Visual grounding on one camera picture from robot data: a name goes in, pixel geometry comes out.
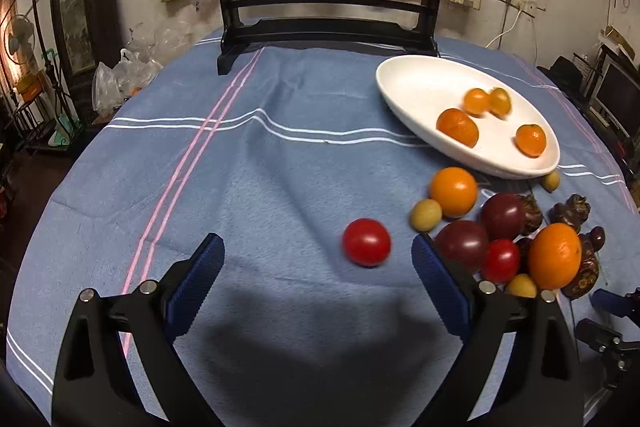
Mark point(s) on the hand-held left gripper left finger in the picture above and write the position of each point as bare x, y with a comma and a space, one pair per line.
197, 277

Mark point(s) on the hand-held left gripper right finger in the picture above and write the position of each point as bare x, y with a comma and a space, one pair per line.
440, 282

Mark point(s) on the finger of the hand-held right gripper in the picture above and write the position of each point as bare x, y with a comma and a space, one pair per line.
597, 334
612, 304

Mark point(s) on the dark brown water chestnut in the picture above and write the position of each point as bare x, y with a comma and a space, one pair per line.
571, 210
587, 274
534, 214

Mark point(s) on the dark purple passion fruit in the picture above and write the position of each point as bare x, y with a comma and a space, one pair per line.
461, 246
502, 217

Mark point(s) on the yellow-green round fruit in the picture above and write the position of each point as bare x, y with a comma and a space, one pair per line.
426, 215

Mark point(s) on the shiny dark brown chestnut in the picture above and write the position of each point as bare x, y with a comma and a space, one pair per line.
597, 238

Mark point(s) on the large orange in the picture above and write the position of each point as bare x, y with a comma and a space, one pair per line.
555, 255

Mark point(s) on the red cherry tomato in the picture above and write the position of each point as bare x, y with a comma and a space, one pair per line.
366, 242
500, 261

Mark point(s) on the small yellow longan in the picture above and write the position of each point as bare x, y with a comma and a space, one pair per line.
551, 181

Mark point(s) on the white oval plate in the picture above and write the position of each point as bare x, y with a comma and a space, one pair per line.
415, 82

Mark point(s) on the smooth round orange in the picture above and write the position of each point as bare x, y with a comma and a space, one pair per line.
454, 191

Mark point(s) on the blue striped tablecloth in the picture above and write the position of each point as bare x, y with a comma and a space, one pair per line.
280, 187

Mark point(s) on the orange mandarin with green stem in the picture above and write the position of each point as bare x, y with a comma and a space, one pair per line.
531, 140

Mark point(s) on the small orange kumquat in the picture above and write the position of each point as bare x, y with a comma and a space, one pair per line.
475, 102
501, 102

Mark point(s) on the computer monitor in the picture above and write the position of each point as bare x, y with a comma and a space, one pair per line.
620, 94

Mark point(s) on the clear plastic bags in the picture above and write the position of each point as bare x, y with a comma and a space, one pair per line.
120, 77

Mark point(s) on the standing fan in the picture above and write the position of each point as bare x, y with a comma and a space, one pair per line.
20, 39

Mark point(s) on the dark framed painting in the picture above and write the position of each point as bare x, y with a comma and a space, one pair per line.
75, 7

